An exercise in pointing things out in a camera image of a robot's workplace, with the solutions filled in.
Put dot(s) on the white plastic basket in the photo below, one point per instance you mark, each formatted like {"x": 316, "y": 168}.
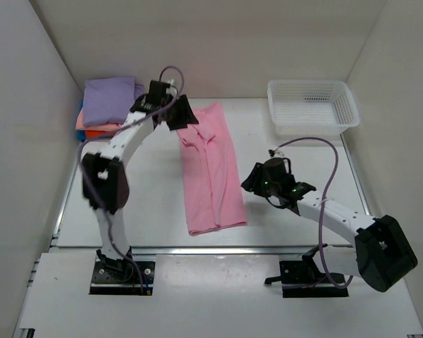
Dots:
{"x": 324, "y": 108}

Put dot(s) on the folded blue t-shirt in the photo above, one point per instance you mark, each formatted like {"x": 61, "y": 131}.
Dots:
{"x": 81, "y": 136}

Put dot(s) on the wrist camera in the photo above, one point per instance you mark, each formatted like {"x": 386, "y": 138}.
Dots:
{"x": 276, "y": 153}
{"x": 172, "y": 88}

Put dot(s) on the folded purple t-shirt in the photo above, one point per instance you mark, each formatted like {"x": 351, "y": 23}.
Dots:
{"x": 108, "y": 100}

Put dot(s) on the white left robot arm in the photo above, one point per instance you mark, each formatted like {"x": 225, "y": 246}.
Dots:
{"x": 104, "y": 180}

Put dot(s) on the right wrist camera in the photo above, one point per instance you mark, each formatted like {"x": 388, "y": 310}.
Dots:
{"x": 276, "y": 153}

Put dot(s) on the folded salmon t-shirt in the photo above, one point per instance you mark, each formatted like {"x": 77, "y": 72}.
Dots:
{"x": 105, "y": 127}

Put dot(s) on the aluminium table edge rail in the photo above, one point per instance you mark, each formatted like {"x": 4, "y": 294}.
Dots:
{"x": 154, "y": 215}

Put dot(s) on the folded orange t-shirt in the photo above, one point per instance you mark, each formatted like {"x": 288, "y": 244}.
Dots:
{"x": 93, "y": 134}

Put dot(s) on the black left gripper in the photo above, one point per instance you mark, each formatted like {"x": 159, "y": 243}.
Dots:
{"x": 187, "y": 117}

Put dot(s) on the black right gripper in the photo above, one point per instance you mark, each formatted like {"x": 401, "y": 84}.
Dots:
{"x": 252, "y": 184}

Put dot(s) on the pink t-shirt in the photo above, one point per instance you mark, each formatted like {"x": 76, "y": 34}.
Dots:
{"x": 211, "y": 184}

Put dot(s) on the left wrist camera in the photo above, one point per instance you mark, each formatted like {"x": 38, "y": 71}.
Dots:
{"x": 172, "y": 88}

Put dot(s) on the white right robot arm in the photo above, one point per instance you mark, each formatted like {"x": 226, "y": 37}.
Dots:
{"x": 379, "y": 252}

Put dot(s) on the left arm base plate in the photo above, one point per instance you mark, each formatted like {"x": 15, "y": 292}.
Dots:
{"x": 123, "y": 282}

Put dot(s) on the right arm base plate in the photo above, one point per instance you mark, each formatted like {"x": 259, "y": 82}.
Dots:
{"x": 298, "y": 282}

